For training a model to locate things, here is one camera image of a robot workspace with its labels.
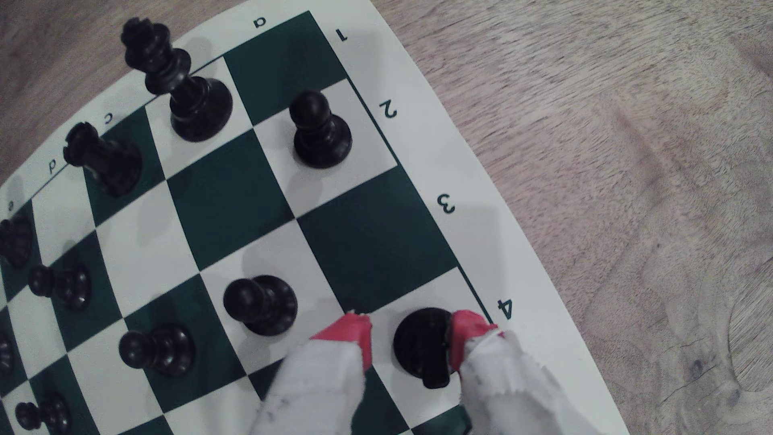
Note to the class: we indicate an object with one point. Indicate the black knight chess piece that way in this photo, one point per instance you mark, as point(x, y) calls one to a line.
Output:
point(420, 347)

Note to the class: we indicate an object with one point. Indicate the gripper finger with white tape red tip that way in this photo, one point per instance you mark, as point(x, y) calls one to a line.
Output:
point(507, 392)
point(320, 386)

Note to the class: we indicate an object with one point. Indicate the black rook chess piece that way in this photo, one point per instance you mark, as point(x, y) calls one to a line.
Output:
point(112, 163)

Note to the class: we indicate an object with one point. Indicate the black queen chess piece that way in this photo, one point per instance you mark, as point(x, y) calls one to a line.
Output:
point(193, 106)

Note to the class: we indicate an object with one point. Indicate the green and white chess mat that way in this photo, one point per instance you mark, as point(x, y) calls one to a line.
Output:
point(374, 241)

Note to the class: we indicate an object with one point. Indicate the black king chess piece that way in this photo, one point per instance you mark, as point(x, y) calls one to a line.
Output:
point(15, 241)

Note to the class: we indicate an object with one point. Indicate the black pawn chess piece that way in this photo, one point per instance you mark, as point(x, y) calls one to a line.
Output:
point(51, 414)
point(69, 287)
point(163, 350)
point(320, 139)
point(266, 305)

